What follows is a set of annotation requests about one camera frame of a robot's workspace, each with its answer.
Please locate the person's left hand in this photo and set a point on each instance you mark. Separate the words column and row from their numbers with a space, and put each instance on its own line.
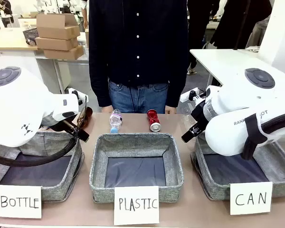
column 171, row 110

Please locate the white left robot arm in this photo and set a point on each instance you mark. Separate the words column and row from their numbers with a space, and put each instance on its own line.
column 14, row 107

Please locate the grey fabric plastic basket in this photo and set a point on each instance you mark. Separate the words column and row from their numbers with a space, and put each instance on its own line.
column 99, row 166

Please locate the clear plastic bottle pink label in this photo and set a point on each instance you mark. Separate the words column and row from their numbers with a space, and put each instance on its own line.
column 115, row 121

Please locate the person in dark trousers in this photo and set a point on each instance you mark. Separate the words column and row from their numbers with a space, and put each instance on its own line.
column 197, row 23

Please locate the grey fabric can basket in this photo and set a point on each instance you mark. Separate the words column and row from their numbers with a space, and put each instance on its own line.
column 204, row 180

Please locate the brown glass bottle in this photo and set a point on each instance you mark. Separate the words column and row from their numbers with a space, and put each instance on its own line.
column 88, row 116

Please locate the person's left forearm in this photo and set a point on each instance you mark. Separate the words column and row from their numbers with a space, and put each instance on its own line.
column 178, row 85

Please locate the wooden background table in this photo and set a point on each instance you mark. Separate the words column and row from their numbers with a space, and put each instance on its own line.
column 4, row 40

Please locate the paper label PLASTIC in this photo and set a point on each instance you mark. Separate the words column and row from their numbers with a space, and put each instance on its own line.
column 136, row 204

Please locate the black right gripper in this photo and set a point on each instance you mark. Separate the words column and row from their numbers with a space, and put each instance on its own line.
column 199, row 114

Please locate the red drink can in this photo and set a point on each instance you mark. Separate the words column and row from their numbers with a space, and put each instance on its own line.
column 154, row 120

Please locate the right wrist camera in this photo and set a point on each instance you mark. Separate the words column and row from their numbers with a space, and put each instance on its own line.
column 187, row 96

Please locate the person in dark shirt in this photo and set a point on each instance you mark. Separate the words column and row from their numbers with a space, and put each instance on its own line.
column 137, row 47

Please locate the open cardboard box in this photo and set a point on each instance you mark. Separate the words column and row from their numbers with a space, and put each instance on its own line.
column 57, row 26

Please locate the paper label CAN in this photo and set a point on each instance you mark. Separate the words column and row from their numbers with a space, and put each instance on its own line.
column 250, row 198

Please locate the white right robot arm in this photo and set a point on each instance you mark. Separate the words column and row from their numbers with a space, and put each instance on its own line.
column 228, row 133

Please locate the person in black coat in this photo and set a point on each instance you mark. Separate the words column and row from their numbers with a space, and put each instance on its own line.
column 240, row 23

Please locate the person's right hand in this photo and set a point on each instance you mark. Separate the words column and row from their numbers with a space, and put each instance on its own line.
column 107, row 109

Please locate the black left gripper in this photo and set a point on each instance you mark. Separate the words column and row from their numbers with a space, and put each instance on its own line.
column 70, row 126

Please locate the white plastic crate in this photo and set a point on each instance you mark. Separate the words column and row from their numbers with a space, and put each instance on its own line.
column 26, row 23

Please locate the flat cardboard box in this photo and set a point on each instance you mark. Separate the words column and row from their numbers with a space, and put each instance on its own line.
column 61, row 54
column 54, row 44

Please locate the black mesh crate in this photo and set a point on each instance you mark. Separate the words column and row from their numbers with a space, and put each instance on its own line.
column 29, row 34

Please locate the paper label BOTTLE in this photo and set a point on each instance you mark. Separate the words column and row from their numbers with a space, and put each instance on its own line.
column 19, row 202

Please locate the grey fabric bottle basket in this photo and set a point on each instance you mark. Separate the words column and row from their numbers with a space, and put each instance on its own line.
column 59, row 192

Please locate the person's right forearm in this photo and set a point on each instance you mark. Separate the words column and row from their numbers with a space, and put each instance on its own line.
column 98, row 85

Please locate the white desk under boxes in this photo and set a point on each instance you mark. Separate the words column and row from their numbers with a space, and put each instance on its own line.
column 61, row 62

